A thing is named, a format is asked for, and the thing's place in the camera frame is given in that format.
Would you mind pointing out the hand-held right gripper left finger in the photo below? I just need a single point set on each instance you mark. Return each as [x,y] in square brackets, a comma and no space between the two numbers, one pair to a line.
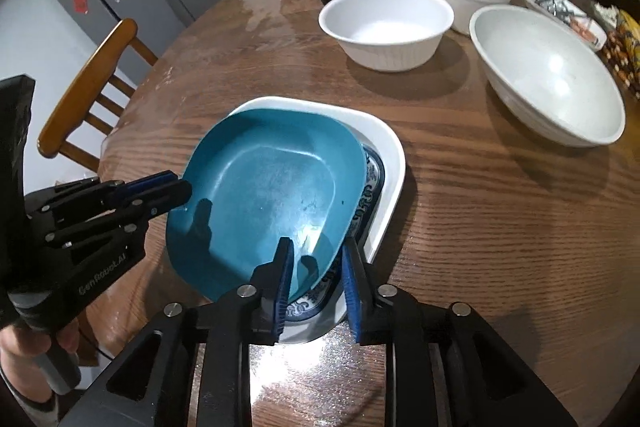
[282,287]

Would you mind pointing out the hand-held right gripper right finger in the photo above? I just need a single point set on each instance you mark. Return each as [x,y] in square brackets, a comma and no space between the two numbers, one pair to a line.
[352,292]

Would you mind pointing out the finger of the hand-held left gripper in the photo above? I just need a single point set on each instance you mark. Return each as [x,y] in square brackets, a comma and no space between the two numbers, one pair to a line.
[150,183]
[170,197]

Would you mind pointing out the teal square plate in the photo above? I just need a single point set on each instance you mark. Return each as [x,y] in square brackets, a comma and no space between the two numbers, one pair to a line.
[260,187]

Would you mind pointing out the blue white patterned plate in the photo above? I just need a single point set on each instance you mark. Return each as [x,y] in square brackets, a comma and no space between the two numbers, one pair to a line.
[372,177]

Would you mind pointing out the white square plate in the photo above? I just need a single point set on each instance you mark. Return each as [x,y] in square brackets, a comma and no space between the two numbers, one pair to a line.
[385,147]

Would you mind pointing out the medium white ribbed bowl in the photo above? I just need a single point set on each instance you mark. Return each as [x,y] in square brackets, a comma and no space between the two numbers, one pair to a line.
[385,22]

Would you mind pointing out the person's left hand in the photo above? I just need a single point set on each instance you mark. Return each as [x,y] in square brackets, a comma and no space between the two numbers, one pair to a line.
[20,357]

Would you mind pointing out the wooden chair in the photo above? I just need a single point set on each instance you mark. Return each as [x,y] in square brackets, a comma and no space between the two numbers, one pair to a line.
[85,87]

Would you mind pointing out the pink clip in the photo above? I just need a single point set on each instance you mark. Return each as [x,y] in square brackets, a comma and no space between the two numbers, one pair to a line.
[585,29]

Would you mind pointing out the metal clips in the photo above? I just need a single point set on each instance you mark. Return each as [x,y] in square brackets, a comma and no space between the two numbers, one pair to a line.
[557,7]

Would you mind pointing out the scattered nuts pile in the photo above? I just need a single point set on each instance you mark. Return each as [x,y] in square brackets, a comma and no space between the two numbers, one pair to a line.
[620,62]

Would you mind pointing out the yellow snack package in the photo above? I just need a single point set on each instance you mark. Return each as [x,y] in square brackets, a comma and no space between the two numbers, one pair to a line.
[629,37]

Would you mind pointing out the crumpled white tissue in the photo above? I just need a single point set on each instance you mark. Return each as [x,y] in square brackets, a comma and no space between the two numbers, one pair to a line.
[605,13]

